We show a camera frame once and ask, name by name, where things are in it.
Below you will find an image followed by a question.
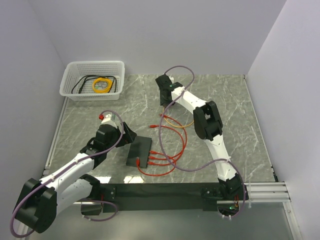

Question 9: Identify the black network switch box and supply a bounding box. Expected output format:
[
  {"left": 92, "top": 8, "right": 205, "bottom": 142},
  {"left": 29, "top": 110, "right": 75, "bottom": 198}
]
[{"left": 126, "top": 136, "right": 152, "bottom": 169}]

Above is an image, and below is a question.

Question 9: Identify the red patch cable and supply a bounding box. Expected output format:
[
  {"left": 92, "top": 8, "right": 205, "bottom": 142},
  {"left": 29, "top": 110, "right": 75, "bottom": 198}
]
[
  {"left": 134, "top": 124, "right": 185, "bottom": 178},
  {"left": 147, "top": 113, "right": 188, "bottom": 166}
]

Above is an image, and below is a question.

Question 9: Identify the orange patch cable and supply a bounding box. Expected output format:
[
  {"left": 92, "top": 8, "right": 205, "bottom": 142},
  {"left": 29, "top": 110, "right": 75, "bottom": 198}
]
[{"left": 162, "top": 106, "right": 195, "bottom": 129}]

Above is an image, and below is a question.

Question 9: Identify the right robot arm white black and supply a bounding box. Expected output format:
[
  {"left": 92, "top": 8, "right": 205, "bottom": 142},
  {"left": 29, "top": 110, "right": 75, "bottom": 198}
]
[{"left": 155, "top": 74, "right": 246, "bottom": 201}]

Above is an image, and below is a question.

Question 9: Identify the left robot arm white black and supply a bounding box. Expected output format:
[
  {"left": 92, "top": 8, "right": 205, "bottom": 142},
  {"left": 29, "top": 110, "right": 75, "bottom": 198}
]
[{"left": 10, "top": 122, "right": 137, "bottom": 237}]

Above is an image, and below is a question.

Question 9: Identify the black front mounting bar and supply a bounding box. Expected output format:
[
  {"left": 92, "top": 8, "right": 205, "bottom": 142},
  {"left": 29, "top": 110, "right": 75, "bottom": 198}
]
[{"left": 100, "top": 182, "right": 240, "bottom": 211}]

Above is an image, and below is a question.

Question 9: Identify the white perforated plastic basket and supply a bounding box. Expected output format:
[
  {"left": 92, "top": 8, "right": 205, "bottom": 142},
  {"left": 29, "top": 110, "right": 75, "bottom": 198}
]
[{"left": 59, "top": 60, "right": 125, "bottom": 102}]

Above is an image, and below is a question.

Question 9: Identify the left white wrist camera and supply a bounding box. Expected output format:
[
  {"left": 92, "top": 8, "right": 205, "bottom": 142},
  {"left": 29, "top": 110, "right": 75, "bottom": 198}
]
[{"left": 98, "top": 113, "right": 117, "bottom": 127}]

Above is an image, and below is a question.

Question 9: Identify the coiled yellow cable in basket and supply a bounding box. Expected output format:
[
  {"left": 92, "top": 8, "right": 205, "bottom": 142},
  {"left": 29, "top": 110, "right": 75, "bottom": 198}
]
[{"left": 92, "top": 77, "right": 114, "bottom": 94}]

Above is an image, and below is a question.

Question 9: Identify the black cable in basket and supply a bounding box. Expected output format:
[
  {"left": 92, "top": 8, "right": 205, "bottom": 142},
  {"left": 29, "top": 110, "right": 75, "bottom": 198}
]
[{"left": 72, "top": 75, "right": 117, "bottom": 95}]

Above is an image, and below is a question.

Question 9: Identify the aluminium rail frame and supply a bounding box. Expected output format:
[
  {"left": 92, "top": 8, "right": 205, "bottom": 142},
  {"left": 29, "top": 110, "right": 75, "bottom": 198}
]
[{"left": 43, "top": 98, "right": 302, "bottom": 240}]

